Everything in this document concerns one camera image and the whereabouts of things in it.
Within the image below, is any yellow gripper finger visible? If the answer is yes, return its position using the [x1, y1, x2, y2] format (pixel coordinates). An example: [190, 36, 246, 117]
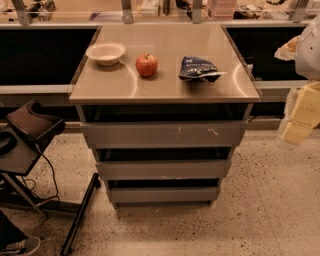
[279, 81, 320, 146]

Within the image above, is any grey drawer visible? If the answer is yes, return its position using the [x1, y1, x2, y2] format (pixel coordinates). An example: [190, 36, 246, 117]
[96, 160, 231, 180]
[81, 121, 247, 149]
[107, 187, 220, 203]

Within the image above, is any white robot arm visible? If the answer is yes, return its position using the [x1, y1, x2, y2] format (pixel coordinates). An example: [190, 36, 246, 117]
[274, 14, 320, 150]

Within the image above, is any grey metal drawer cabinet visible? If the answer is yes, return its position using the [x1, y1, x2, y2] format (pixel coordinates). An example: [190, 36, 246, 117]
[70, 23, 259, 207]

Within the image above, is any grey top drawer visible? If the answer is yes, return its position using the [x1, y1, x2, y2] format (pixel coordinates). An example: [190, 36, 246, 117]
[81, 121, 247, 149]

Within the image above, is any grey bottom drawer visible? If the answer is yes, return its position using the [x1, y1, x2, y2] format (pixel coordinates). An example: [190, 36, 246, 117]
[107, 187, 220, 203]

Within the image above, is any blue chip bag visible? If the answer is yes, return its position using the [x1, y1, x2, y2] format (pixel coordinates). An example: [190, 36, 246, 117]
[178, 55, 225, 82]

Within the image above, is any red apple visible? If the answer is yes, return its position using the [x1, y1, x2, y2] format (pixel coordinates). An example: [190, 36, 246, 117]
[135, 54, 158, 78]

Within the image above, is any white ceramic bowl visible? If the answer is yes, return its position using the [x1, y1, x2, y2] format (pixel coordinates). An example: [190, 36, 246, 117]
[86, 42, 126, 67]

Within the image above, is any black VR headset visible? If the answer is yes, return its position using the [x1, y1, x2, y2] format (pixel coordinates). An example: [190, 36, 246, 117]
[6, 99, 65, 151]

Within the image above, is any dark side table stand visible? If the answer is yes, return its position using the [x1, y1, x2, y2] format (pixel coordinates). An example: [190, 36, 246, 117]
[0, 126, 100, 256]

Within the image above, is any grey sneaker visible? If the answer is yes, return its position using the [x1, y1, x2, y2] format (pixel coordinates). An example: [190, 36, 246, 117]
[0, 236, 41, 256]

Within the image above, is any black cable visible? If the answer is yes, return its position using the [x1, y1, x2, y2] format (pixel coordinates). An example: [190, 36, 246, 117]
[20, 143, 61, 203]

